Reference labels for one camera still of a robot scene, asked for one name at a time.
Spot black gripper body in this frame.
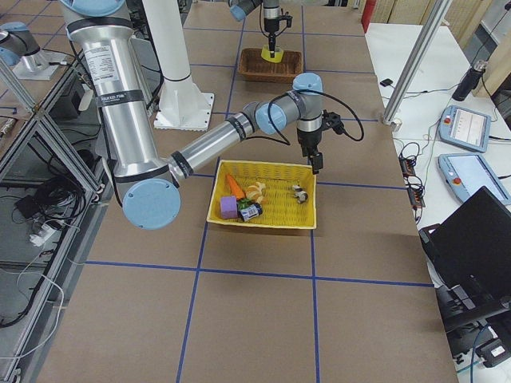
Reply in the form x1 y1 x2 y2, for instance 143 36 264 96
263 18 279 38
297 129 322 158

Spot toy panda figure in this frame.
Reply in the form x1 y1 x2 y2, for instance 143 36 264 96
291 184 309 204

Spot white loose cable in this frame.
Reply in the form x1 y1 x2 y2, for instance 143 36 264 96
15 239 66 352

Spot brown wicker basket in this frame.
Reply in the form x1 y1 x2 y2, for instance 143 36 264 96
237 48 303 84

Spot orange toy carrot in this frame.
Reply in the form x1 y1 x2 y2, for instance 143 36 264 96
225 174 246 200

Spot white central pedestal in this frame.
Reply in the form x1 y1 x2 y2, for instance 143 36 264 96
143 0 215 132

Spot aluminium frame post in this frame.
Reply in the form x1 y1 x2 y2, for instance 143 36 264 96
381 0 453 132

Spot far teach pendant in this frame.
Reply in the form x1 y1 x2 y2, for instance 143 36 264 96
438 105 492 153

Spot black laptop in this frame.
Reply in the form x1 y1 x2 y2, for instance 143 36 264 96
419 187 510 333

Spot teach pendant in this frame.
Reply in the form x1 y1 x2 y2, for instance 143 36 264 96
438 153 510 206
438 105 492 153

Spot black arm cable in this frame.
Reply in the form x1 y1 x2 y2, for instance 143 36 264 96
266 91 365 145

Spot yellow clear tape roll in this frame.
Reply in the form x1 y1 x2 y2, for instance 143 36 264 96
260 45 284 64

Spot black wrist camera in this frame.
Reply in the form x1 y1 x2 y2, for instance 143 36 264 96
279 13 293 28
321 110 346 135

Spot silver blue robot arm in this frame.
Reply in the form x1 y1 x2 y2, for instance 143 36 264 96
61 1 323 230
228 0 280 59

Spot near teach pendant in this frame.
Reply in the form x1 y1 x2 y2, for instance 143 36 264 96
438 153 510 206

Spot yellow woven basket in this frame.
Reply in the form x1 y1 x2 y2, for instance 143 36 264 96
207 160 316 230

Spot dark blue labelled can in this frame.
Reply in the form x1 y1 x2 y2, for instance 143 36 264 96
239 203 263 222

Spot aluminium side frame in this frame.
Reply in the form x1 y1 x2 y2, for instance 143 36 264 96
1 66 109 382

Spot black power adapter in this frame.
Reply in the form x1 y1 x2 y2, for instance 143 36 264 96
14 195 40 219

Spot green toy leaf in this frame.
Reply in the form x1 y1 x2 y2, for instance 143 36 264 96
237 199 249 210

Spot toy croissant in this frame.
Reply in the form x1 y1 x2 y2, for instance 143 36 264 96
245 181 266 203

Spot black orange circuit board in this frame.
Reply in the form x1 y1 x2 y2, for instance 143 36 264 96
398 156 426 210

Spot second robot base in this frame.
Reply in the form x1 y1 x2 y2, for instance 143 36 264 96
1 22 56 81

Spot black water bottle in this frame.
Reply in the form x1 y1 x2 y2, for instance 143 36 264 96
452 60 488 101

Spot purple foam block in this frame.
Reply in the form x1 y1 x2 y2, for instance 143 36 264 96
220 195 238 219

